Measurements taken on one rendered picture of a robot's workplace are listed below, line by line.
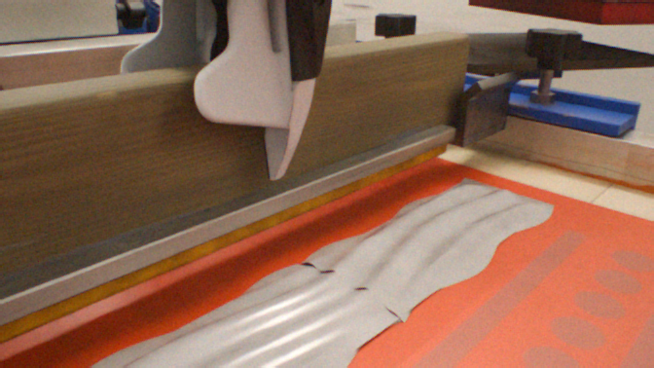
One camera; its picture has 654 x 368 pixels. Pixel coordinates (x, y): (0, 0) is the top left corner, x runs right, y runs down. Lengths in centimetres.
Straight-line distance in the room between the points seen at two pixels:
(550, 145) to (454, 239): 18
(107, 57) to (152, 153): 25
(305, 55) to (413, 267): 12
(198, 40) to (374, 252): 15
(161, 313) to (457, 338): 14
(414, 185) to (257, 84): 19
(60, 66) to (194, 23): 20
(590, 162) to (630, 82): 181
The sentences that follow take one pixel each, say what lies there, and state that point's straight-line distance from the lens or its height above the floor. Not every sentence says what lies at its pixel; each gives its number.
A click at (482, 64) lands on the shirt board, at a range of 97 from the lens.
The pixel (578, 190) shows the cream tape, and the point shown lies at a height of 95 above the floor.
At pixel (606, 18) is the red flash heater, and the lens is 108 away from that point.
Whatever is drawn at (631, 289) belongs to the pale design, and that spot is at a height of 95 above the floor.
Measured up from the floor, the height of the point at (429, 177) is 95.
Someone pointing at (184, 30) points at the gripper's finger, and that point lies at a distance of 28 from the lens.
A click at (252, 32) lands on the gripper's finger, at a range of 23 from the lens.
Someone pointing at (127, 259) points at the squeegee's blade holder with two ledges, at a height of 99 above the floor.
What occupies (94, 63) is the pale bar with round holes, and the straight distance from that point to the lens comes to 47.
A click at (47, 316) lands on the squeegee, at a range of 26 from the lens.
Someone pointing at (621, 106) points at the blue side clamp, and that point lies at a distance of 48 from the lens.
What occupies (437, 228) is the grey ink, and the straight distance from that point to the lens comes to 32.
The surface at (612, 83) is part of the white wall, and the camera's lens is 227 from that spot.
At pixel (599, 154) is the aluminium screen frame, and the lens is 45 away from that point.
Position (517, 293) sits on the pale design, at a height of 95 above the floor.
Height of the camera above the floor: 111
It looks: 23 degrees down
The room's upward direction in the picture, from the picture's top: 1 degrees clockwise
